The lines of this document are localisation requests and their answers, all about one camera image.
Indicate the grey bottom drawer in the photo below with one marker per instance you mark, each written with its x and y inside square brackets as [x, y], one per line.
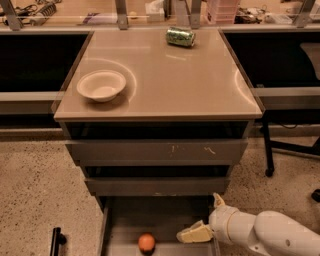
[125, 219]

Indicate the black chair caster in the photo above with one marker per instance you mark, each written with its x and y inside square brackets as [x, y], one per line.
[316, 195]

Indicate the orange fruit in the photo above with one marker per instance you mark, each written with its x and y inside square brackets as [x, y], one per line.
[146, 243]

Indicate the white paper bowl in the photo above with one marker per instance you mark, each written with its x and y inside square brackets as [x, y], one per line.
[101, 85]

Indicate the pink stacked trays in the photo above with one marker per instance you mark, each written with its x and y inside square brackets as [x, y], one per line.
[221, 11]

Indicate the grey middle drawer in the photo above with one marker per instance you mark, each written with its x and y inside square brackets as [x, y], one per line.
[159, 186]

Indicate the green soda can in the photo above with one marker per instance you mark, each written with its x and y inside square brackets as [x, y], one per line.
[180, 37]

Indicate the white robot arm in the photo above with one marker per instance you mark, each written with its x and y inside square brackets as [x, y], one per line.
[268, 233]

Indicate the black table leg with caster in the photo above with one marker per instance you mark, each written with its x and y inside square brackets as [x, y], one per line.
[268, 149]

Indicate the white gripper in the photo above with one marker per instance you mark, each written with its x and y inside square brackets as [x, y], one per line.
[219, 222]

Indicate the white tissue box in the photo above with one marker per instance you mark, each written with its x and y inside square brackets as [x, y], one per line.
[155, 11]

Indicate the grey drawer cabinet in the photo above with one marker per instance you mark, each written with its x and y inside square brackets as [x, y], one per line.
[171, 93]

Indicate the grey drawer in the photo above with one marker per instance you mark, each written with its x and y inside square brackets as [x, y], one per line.
[146, 152]
[159, 186]
[125, 219]

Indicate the grey top drawer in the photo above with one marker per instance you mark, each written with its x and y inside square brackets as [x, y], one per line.
[146, 152]

